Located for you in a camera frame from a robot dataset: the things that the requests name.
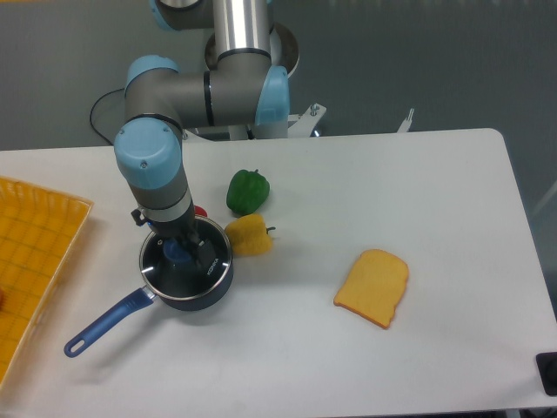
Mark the yellow plastic basket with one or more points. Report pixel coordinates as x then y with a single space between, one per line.
39 228

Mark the dark blue saucepan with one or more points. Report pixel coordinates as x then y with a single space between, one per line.
139 299

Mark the glass lid blue knob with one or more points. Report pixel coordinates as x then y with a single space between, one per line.
179 282

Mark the toy toast slice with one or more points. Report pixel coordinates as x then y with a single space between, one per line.
374 287

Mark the black device at table edge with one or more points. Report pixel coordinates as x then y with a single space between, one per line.
547 366

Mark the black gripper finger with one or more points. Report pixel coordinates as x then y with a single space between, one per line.
202 251

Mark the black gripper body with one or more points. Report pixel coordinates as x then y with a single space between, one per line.
171 223

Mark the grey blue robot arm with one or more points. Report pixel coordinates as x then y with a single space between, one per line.
160 101

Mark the yellow toy pepper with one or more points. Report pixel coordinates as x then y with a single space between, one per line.
249 235

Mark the green toy pepper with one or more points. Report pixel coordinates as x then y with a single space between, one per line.
247 192

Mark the red toy pepper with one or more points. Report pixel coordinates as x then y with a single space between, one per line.
200 211

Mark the white metal bracket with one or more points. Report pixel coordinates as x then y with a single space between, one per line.
406 122

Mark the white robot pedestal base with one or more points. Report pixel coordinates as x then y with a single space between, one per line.
285 52

